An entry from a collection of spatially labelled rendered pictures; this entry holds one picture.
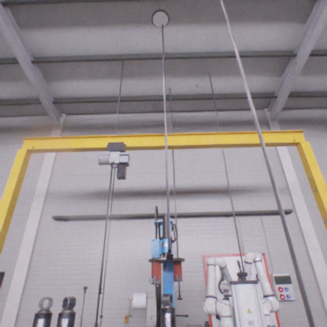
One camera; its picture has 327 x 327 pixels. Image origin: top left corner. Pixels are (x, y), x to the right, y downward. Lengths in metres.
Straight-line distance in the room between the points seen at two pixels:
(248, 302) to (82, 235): 4.36
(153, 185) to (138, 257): 1.92
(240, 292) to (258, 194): 3.92
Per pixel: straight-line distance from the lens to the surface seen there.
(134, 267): 6.02
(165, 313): 3.89
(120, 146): 4.22
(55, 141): 4.80
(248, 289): 3.37
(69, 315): 3.72
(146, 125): 7.58
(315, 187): 4.54
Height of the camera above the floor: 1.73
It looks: 30 degrees up
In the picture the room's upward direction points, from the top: 2 degrees counter-clockwise
